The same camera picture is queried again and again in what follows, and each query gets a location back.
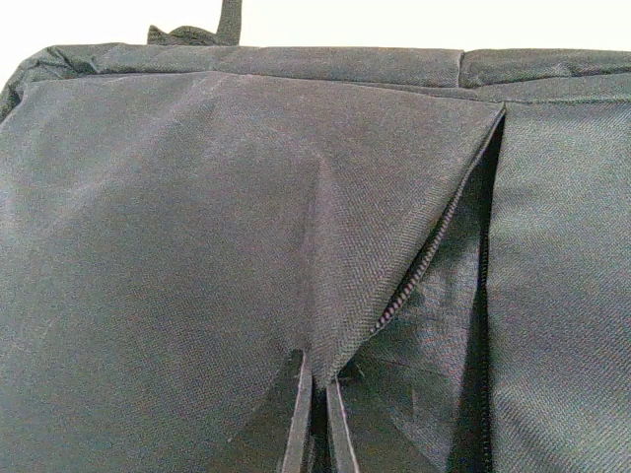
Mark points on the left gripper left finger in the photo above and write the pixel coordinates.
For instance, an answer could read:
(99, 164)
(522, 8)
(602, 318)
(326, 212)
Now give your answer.
(276, 437)

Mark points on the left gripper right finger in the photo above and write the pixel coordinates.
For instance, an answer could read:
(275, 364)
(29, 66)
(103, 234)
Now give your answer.
(363, 438)

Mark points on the black student backpack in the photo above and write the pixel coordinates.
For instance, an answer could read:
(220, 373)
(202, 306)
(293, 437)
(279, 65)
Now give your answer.
(452, 228)

